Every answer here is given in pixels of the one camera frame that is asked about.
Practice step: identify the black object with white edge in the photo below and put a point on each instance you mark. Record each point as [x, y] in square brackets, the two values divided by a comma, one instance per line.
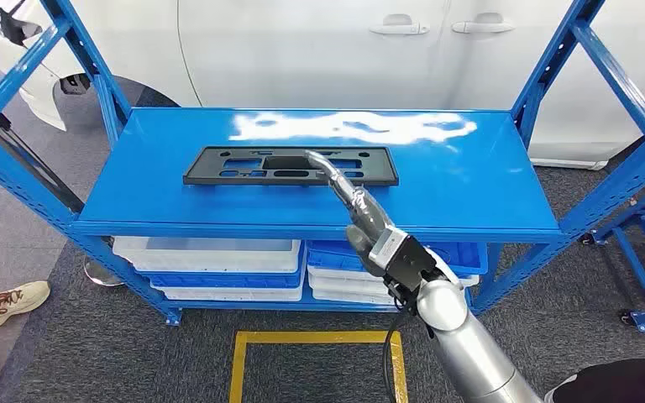
[623, 384]

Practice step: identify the person's beige shoe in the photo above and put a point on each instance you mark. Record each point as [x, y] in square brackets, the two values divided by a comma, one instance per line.
[16, 300]

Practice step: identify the metal stanchion with round base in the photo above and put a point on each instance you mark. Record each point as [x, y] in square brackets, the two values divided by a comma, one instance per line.
[22, 150]

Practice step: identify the black plastic plate frame part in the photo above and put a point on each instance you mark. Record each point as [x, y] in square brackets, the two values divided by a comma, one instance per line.
[217, 172]

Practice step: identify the blue metal shelf rack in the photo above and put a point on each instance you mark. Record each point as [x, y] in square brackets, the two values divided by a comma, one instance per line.
[244, 206]

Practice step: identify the white car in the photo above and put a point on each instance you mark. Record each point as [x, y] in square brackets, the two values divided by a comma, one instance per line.
[328, 55]

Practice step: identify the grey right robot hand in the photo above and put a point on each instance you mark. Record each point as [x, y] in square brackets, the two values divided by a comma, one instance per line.
[364, 214]

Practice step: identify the blue plastic bin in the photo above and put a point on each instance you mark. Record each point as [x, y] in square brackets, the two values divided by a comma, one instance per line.
[461, 256]

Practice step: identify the blue wheeled metal rack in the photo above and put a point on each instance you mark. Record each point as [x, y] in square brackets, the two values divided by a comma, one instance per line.
[637, 267]

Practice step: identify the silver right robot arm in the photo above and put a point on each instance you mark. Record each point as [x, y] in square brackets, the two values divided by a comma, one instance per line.
[467, 345]

